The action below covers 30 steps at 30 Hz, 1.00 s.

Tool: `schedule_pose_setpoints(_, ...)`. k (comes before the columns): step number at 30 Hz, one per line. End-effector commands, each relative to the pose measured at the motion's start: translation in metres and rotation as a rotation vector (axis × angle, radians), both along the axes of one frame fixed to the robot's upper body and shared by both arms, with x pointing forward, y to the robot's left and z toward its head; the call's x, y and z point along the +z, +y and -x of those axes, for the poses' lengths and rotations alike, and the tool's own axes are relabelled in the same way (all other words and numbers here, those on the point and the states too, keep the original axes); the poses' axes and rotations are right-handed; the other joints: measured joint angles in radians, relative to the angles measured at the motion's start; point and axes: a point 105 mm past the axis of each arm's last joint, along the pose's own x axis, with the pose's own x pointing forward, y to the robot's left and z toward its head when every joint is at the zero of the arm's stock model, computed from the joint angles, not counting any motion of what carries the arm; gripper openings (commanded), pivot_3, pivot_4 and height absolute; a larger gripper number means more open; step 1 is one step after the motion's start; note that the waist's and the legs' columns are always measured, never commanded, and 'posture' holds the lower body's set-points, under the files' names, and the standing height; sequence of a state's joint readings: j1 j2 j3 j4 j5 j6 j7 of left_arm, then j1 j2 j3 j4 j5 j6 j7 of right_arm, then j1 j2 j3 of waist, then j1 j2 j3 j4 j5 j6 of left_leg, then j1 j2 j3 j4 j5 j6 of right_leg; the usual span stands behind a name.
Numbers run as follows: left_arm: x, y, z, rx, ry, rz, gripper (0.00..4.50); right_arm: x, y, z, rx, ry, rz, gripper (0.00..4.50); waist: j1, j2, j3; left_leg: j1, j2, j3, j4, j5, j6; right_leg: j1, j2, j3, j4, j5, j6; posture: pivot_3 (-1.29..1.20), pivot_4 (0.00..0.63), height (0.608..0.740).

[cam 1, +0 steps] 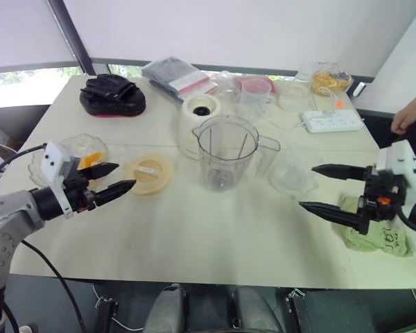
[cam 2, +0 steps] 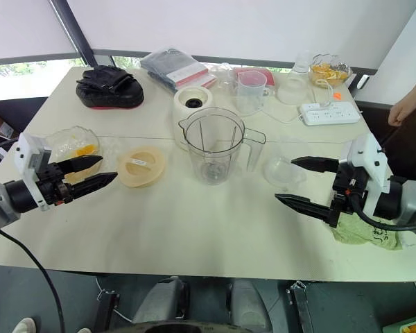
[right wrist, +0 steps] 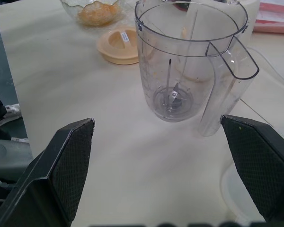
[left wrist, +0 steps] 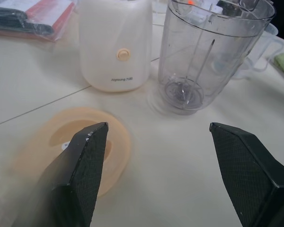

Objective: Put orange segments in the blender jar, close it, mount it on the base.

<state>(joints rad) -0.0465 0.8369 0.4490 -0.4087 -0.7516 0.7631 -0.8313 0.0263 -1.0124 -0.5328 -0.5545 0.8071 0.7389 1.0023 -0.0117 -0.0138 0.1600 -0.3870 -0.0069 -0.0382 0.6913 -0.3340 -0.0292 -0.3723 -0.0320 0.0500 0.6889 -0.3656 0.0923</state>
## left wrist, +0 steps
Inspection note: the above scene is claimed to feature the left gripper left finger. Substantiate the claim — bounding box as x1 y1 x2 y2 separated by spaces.
10 122 109 227

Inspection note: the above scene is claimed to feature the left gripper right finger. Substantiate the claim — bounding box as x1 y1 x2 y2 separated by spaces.
209 122 284 227

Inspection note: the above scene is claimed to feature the clear plastic blender jar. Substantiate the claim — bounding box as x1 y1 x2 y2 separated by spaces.
146 0 276 116

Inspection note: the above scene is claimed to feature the clear plastic measuring cup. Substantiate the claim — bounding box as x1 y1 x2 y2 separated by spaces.
234 22 284 80

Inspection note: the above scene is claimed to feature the white blender base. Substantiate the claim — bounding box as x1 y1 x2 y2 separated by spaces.
77 0 154 93

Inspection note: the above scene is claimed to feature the peach orange jar lid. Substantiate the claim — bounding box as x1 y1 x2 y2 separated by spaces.
10 106 131 198

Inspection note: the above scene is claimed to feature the clear bag with red card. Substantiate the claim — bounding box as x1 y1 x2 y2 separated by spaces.
23 0 77 43

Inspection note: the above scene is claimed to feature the clear bag with black contents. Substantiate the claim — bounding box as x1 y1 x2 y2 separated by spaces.
0 6 56 38

